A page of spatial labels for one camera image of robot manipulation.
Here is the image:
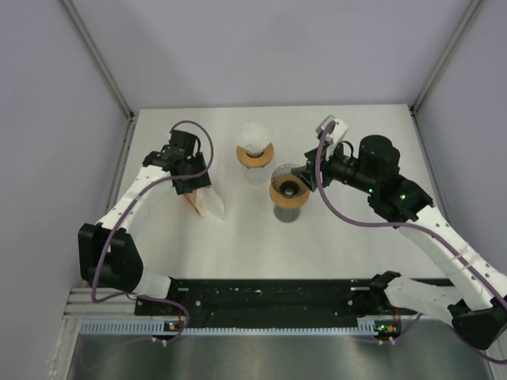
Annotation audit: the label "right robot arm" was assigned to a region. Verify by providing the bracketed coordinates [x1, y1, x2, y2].
[291, 135, 506, 350]

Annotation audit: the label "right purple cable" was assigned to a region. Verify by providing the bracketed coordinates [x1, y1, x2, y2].
[314, 123, 507, 364]

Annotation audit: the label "aluminium frame rail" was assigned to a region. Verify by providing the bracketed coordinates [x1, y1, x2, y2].
[63, 288, 136, 317]

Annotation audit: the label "corner aluminium post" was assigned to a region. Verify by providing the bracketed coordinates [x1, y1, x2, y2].
[410, 0, 486, 117]
[58, 0, 135, 121]

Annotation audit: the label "clear glass cup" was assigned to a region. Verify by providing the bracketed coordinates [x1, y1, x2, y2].
[242, 164, 270, 185]

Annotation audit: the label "right corner aluminium post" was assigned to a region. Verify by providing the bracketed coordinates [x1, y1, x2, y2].
[410, 0, 486, 117]

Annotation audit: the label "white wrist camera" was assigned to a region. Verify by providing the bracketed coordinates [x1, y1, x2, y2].
[193, 135, 202, 156]
[315, 115, 349, 161]

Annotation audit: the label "left corner aluminium post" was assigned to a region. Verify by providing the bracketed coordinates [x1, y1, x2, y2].
[58, 0, 135, 121]

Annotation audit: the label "cream filter holder box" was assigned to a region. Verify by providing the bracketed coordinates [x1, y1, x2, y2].
[185, 191, 214, 218]

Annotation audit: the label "wooden dripper holder ring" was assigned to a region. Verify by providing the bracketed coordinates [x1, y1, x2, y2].
[235, 142, 275, 167]

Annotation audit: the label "purple cable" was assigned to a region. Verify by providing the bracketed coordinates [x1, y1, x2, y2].
[90, 120, 217, 336]
[314, 123, 507, 364]

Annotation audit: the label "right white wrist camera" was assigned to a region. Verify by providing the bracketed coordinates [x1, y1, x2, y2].
[315, 115, 349, 161]

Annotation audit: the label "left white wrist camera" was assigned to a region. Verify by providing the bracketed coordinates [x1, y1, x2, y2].
[193, 135, 202, 156]

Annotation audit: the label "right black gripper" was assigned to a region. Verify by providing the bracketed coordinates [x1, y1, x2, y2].
[291, 139, 377, 195]

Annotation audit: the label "grey slotted cable duct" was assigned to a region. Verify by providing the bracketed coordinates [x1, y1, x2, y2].
[79, 319, 399, 336]

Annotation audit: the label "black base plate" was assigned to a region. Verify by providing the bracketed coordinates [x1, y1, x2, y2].
[134, 278, 421, 329]

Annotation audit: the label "grey glass carafe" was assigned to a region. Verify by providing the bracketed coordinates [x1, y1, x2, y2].
[273, 205, 301, 223]

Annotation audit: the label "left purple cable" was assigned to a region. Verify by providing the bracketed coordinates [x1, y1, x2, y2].
[90, 120, 217, 336]

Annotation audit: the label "white filters in box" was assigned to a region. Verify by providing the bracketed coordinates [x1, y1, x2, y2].
[195, 187, 226, 220]

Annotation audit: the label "grey ribbed glass dripper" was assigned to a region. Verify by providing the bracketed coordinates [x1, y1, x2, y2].
[271, 163, 303, 198]

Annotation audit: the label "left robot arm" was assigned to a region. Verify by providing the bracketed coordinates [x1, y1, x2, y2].
[78, 130, 211, 314]

